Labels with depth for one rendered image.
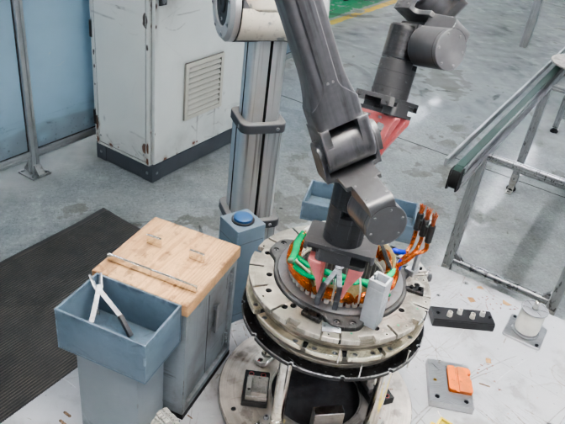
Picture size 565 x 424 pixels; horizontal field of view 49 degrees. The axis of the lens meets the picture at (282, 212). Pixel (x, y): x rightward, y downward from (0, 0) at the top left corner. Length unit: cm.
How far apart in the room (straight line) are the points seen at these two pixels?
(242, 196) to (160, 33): 178
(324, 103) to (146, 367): 50
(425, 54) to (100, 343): 65
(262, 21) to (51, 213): 216
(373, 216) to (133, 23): 255
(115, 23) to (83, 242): 110
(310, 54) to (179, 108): 270
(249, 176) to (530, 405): 79
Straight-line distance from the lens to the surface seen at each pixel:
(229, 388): 127
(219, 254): 115
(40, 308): 266
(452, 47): 90
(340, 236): 85
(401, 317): 104
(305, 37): 74
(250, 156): 142
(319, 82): 75
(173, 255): 114
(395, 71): 94
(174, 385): 119
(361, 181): 78
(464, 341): 153
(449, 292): 166
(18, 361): 247
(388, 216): 77
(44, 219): 319
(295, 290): 103
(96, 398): 116
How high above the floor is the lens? 175
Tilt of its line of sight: 32 degrees down
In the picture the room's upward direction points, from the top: 8 degrees clockwise
